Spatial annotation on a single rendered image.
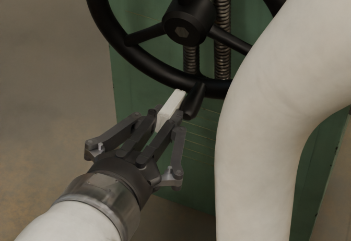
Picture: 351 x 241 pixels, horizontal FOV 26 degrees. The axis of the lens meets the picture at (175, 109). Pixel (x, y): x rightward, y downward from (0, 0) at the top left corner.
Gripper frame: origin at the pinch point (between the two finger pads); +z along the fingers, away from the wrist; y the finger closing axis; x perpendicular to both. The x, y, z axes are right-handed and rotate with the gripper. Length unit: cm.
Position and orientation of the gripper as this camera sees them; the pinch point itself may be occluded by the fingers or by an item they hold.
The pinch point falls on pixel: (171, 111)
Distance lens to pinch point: 100.6
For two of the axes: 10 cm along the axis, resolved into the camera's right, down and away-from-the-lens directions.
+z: 3.5, -4.9, 8.0
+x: -1.3, 8.2, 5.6
